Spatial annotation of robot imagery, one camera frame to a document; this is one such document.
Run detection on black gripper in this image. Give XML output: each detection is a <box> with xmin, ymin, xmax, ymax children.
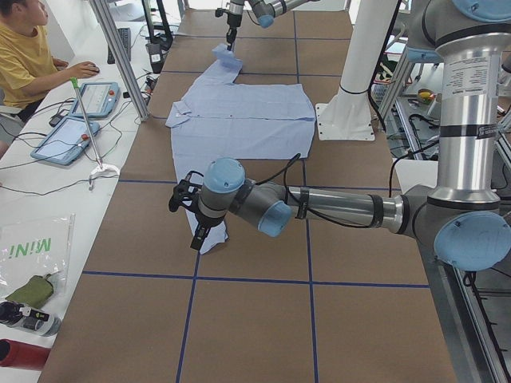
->
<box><xmin>226</xmin><ymin>0</ymin><xmax>244</xmax><ymax>51</ymax></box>
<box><xmin>190</xmin><ymin>212</ymin><xmax>224</xmax><ymax>251</ymax></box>

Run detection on light blue striped shirt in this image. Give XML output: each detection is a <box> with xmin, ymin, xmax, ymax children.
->
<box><xmin>166</xmin><ymin>44</ymin><xmax>315</xmax><ymax>254</ymax></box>

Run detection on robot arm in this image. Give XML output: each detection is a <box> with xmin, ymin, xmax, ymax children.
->
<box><xmin>190</xmin><ymin>1</ymin><xmax>510</xmax><ymax>271</ymax></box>
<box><xmin>215</xmin><ymin>0</ymin><xmax>308</xmax><ymax>50</ymax></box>

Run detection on black keyboard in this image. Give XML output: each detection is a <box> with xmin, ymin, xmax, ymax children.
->
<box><xmin>106</xmin><ymin>27</ymin><xmax>132</xmax><ymax>65</ymax></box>

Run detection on black computer mouse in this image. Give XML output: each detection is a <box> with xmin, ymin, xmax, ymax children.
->
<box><xmin>81</xmin><ymin>65</ymin><xmax>100</xmax><ymax>77</ymax></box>

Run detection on blue teach pendant far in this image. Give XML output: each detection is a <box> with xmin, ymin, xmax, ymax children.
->
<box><xmin>78</xmin><ymin>82</ymin><xmax>120</xmax><ymax>119</ymax></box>

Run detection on blue teach pendant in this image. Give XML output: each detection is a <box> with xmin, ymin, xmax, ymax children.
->
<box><xmin>78</xmin><ymin>82</ymin><xmax>120</xmax><ymax>119</ymax></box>
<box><xmin>30</xmin><ymin>116</ymin><xmax>90</xmax><ymax>166</ymax></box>

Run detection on blue teach pendant near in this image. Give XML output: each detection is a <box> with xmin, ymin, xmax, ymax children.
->
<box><xmin>30</xmin><ymin>116</ymin><xmax>90</xmax><ymax>166</ymax></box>

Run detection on clear plastic MiNi bag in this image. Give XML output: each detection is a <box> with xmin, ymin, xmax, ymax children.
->
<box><xmin>1</xmin><ymin>214</ymin><xmax>75</xmax><ymax>298</ymax></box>

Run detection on green fabric pouch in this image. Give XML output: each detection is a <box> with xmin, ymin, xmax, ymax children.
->
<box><xmin>6</xmin><ymin>274</ymin><xmax>54</xmax><ymax>309</ymax></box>

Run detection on black white small device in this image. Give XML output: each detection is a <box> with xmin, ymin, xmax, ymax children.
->
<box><xmin>1</xmin><ymin>301</ymin><xmax>61</xmax><ymax>337</ymax></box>

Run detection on person in yellow shirt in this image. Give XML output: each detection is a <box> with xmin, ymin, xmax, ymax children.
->
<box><xmin>1</xmin><ymin>1</ymin><xmax>96</xmax><ymax>123</ymax></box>

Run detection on red bottle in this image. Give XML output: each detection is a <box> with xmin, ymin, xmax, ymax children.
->
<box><xmin>1</xmin><ymin>339</ymin><xmax>51</xmax><ymax>371</ymax></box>

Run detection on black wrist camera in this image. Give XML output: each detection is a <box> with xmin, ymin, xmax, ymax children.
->
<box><xmin>168</xmin><ymin>171</ymin><xmax>204</xmax><ymax>213</ymax></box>

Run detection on green handled grabber stick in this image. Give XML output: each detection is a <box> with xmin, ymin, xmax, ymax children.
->
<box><xmin>70</xmin><ymin>77</ymin><xmax>121</xmax><ymax>191</ymax></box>

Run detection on grey aluminium frame post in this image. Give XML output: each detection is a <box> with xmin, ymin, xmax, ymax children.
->
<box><xmin>89</xmin><ymin>0</ymin><xmax>149</xmax><ymax>122</ymax></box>

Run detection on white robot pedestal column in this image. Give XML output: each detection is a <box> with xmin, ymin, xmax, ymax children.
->
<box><xmin>316</xmin><ymin>0</ymin><xmax>400</xmax><ymax>141</ymax></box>

